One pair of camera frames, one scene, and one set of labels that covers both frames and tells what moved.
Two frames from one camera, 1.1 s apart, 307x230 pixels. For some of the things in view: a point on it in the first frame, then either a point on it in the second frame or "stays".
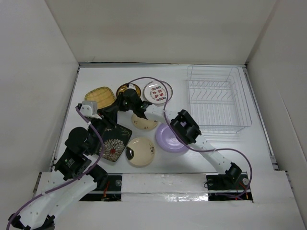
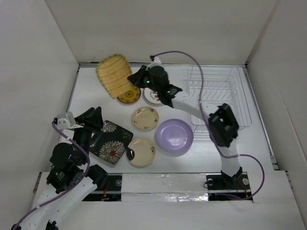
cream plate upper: (143, 123) stays
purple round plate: (166, 139) stays
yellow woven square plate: (104, 97) to (113, 71)
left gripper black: (109, 115) to (92, 120)
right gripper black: (120, 99) to (136, 78)
